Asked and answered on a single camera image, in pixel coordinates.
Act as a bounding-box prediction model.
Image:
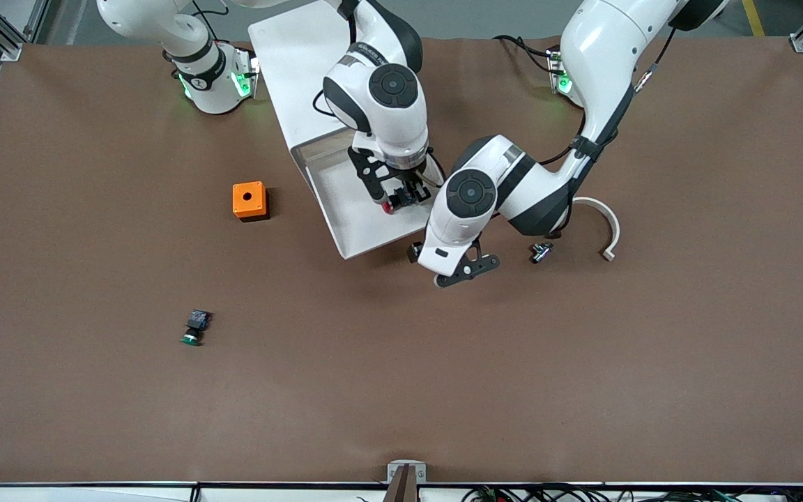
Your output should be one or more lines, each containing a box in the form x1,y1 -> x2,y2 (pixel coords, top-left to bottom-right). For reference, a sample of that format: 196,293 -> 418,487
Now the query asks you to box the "black base cable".
492,33 -> 557,74

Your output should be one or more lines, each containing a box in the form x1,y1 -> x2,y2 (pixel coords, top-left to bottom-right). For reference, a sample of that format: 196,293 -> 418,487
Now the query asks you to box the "green push button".
180,310 -> 213,347

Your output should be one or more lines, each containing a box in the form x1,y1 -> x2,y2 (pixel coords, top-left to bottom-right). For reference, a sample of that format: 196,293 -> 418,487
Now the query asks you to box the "white curved bracket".
572,197 -> 621,262

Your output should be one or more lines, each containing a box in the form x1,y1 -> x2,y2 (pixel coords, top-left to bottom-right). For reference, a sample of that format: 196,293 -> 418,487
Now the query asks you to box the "grey metal bracket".
387,460 -> 427,485

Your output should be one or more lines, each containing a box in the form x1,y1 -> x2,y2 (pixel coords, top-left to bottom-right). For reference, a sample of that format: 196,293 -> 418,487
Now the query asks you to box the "red push button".
382,187 -> 422,214

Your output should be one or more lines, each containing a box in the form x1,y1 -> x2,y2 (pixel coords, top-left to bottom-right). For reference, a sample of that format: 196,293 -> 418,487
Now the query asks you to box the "orange box with hole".
232,181 -> 270,222

